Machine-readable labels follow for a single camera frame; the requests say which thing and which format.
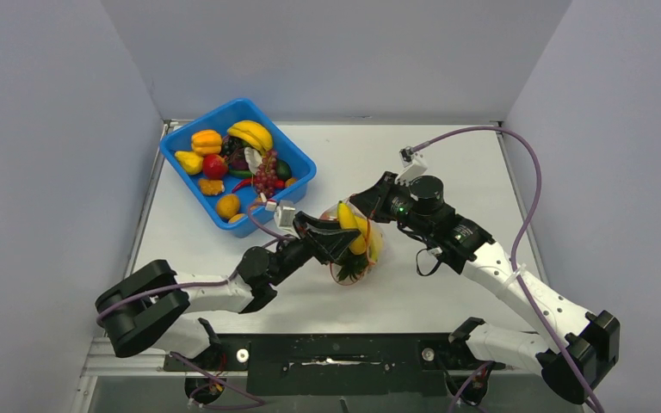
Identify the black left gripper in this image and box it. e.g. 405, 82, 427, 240
269, 212, 361, 287

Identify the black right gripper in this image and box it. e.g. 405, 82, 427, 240
351, 171, 433, 237

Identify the yellow toy banana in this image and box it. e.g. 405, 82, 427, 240
337, 201, 368, 256
355, 215, 384, 263

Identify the orange toy pineapple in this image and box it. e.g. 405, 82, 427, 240
331, 254, 369, 286

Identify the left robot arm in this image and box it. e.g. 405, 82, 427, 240
96, 213, 361, 359

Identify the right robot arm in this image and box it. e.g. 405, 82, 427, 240
349, 172, 621, 405

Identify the red toy chili pepper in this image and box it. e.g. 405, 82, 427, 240
232, 178, 286, 195

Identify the dark green toy avocado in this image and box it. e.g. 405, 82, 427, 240
275, 159, 293, 182

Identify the small red grape bunch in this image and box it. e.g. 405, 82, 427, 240
253, 150, 277, 199

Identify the yellow toy mango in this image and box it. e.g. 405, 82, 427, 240
215, 194, 241, 223

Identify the white toy garlic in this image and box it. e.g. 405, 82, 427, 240
244, 147, 263, 174

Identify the green toy chili pepper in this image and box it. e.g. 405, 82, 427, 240
227, 169, 254, 180

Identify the orange toy fried nugget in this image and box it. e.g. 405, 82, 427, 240
198, 178, 225, 196

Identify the small black grape bunch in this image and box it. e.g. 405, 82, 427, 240
219, 135, 244, 163

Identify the yellow banana bunch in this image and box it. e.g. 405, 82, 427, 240
227, 120, 274, 153

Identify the red toy apple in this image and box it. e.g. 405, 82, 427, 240
202, 154, 229, 180

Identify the yellow toy lemon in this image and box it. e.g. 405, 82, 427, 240
175, 151, 204, 176

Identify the orange toy bell pepper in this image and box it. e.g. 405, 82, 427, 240
191, 129, 224, 157

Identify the blue plastic bin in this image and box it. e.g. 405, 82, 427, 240
159, 98, 317, 237

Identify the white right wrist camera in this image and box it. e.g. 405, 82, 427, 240
395, 147, 428, 186

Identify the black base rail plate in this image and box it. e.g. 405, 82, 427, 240
164, 333, 503, 411

